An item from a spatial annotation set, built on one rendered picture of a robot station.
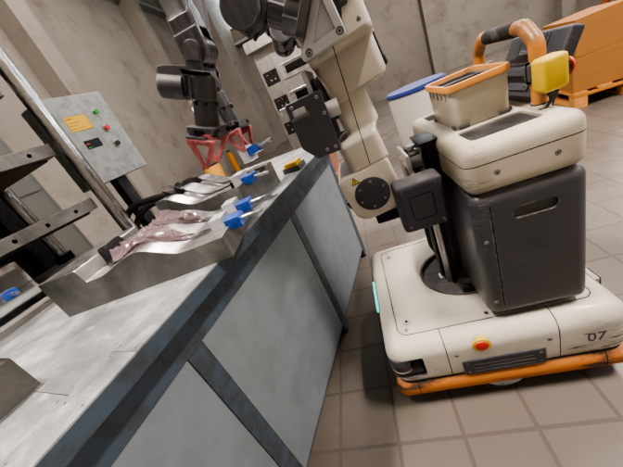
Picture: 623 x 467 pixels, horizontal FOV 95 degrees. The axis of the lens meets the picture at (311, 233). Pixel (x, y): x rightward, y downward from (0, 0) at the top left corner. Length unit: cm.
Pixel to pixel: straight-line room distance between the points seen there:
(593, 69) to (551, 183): 289
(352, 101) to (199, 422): 86
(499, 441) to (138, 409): 95
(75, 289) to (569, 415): 138
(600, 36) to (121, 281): 369
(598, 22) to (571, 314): 291
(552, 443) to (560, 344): 27
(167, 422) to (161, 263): 33
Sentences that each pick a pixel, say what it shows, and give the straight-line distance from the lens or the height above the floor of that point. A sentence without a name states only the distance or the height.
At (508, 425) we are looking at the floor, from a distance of 118.
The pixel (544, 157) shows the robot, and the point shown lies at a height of 74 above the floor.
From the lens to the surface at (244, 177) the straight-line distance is 97.
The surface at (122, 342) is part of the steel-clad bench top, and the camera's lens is 66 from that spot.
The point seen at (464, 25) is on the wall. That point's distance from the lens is 1108.
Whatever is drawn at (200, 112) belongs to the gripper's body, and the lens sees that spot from 76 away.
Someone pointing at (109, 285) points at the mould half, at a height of 84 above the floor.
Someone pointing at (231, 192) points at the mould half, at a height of 88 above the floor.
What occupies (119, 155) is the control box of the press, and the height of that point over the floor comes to 116.
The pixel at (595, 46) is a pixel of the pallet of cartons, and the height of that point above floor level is 46.
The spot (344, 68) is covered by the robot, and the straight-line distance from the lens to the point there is 85.
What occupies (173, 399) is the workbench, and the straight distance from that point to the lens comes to 72.
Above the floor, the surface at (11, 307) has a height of 84.
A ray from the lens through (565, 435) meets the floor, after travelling 118.
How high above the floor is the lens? 104
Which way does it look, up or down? 24 degrees down
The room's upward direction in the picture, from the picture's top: 25 degrees counter-clockwise
